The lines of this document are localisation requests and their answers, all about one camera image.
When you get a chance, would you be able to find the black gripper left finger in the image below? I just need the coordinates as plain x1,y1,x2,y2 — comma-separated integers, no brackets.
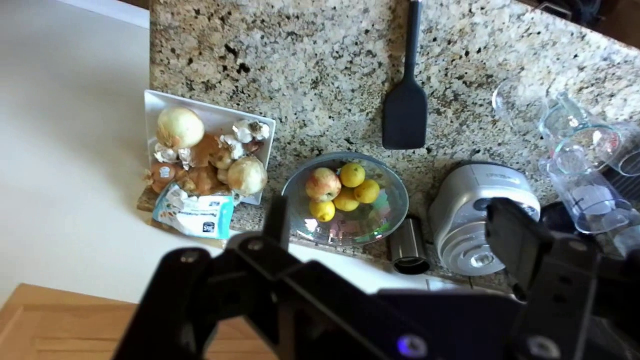
112,195,428,360

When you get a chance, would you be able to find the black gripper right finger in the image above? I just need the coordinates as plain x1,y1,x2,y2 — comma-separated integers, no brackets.
485,198,640,360

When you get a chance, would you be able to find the small metal canister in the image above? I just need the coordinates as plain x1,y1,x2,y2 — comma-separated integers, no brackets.
387,214,430,275

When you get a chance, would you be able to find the glass fruit bowl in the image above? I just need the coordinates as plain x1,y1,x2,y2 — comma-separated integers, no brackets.
282,152,410,245

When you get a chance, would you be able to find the red apple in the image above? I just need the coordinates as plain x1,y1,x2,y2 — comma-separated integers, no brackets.
306,169,342,203

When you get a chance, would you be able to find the blue and white bag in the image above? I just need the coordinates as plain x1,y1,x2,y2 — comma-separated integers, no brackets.
151,185,236,241

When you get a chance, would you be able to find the black spatula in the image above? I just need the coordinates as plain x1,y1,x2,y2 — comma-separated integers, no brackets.
382,0,428,150

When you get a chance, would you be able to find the large yellow onion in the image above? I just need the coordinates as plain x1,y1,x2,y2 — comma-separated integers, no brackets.
155,109,204,150

